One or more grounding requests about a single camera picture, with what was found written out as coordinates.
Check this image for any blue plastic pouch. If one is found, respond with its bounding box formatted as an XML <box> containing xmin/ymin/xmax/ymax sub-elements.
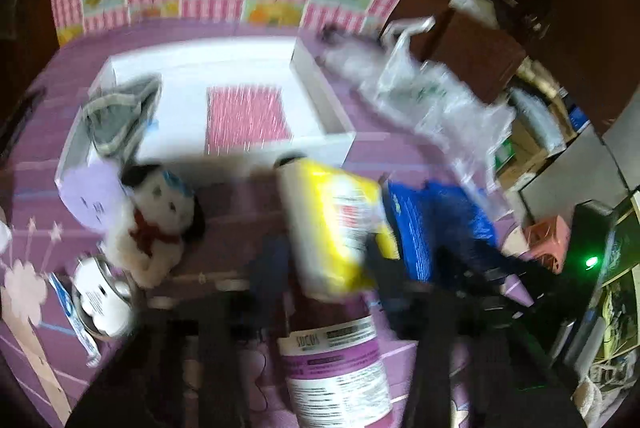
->
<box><xmin>383</xmin><ymin>181</ymin><xmax>498</xmax><ymax>283</ymax></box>

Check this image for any white plush dog toy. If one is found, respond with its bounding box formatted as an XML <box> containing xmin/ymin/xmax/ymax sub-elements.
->
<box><xmin>104</xmin><ymin>164</ymin><xmax>205</xmax><ymax>289</ymax></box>

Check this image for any lilac soft pouch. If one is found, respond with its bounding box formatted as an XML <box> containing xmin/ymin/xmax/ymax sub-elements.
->
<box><xmin>58</xmin><ymin>160</ymin><xmax>128</xmax><ymax>234</ymax></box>

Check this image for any yellow tissue pack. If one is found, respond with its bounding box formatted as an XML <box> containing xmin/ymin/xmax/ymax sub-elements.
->
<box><xmin>276</xmin><ymin>156</ymin><xmax>400</xmax><ymax>301</ymax></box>

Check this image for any round silver tin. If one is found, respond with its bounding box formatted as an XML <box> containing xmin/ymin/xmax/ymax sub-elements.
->
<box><xmin>72</xmin><ymin>256</ymin><xmax>139</xmax><ymax>341</ymax></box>

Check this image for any purple pump bottle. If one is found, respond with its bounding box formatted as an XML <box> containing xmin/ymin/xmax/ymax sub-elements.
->
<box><xmin>278</xmin><ymin>292</ymin><xmax>393</xmax><ymax>428</ymax></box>

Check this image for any clear plastic bag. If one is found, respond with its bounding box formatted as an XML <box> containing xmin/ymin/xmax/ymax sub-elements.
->
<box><xmin>319</xmin><ymin>16</ymin><xmax>515</xmax><ymax>220</ymax></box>

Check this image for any grey plaid fabric pouch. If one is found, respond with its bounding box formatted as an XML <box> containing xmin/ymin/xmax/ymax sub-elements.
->
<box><xmin>80</xmin><ymin>74</ymin><xmax>162</xmax><ymax>162</ymax></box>

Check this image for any white shallow cardboard box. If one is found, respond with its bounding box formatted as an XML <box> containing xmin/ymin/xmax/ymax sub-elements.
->
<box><xmin>87</xmin><ymin>36</ymin><xmax>356</xmax><ymax>185</ymax></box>

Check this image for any dark wooden cabinet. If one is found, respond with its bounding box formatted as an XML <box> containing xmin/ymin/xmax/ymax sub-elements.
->
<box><xmin>392</xmin><ymin>0</ymin><xmax>639</xmax><ymax>134</ymax></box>

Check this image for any black hair band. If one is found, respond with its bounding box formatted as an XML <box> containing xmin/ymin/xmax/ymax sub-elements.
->
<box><xmin>318</xmin><ymin>24</ymin><xmax>349</xmax><ymax>47</ymax></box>

